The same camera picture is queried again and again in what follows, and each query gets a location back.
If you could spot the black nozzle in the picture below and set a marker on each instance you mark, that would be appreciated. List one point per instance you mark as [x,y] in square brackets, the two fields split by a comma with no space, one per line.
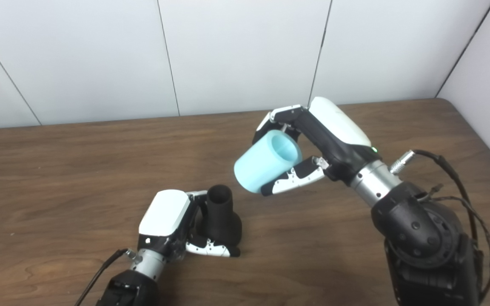
[223,221]

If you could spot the white and black left hand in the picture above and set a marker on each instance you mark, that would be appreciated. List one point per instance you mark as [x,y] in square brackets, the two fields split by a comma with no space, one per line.
[164,214]

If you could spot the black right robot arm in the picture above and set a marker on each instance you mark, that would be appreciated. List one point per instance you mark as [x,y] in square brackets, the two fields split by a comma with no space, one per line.
[423,238]

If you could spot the white and black right hand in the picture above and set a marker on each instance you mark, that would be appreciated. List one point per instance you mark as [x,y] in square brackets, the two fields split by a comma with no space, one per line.
[338,127]

